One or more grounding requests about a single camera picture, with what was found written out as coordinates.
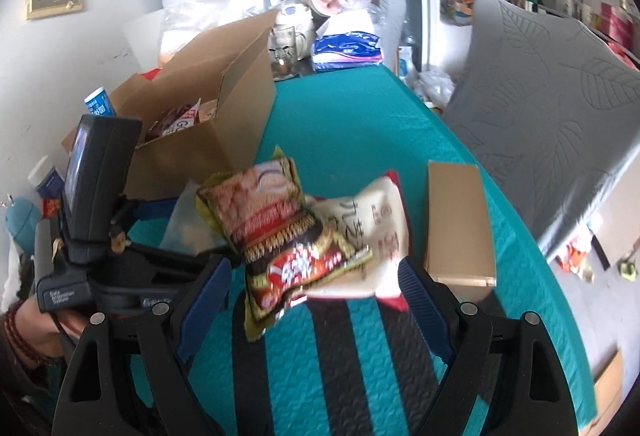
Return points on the patterned tote bag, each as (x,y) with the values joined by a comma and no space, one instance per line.
(457,4)

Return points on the glass mug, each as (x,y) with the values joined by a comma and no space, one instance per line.
(287,51)

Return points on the white lid bottle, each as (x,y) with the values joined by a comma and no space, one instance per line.
(47,176)

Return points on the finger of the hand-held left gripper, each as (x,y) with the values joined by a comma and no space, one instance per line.
(200,261)
(150,210)

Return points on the white blue appliance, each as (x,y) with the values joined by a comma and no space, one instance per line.
(295,16)

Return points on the white red snack packet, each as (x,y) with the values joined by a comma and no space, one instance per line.
(370,226)

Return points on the brown chocolate packet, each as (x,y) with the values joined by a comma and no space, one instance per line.
(160,126)

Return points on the grey ribbed cushion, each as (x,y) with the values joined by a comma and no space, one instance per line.
(392,16)

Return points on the person's left forearm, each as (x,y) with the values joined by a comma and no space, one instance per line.
(15,391)

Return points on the pink gift box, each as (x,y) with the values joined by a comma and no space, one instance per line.
(617,26)

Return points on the blue tissue pack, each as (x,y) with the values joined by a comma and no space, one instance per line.
(347,51)

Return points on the small red wrapper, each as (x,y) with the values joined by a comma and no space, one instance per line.
(52,208)

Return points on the clear zip bag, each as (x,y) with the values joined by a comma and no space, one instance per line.
(185,16)

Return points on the person's left hand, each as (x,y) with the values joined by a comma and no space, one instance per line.
(55,328)

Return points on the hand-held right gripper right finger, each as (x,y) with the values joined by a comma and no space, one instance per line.
(425,311)

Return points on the cardboard box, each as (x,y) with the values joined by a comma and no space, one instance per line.
(220,146)

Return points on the blue tube canister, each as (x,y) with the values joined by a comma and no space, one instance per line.
(97,104)

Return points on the light blue round device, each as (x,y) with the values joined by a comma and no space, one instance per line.
(22,221)

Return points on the translucent plastic packet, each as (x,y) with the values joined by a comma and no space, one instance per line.
(190,221)

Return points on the small tan box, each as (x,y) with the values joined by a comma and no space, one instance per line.
(457,226)

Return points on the white plastic bag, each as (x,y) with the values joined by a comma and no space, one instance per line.
(350,24)

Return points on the red green noodle packet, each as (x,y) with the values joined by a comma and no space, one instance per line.
(270,226)

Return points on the grey leaf-pattern chair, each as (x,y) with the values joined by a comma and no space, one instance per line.
(540,106)

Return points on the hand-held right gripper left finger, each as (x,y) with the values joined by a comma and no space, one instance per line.
(200,311)

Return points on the crumpled clear plastic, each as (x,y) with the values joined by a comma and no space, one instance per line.
(437,86)

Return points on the teal bubble mat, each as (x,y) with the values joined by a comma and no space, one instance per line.
(350,126)

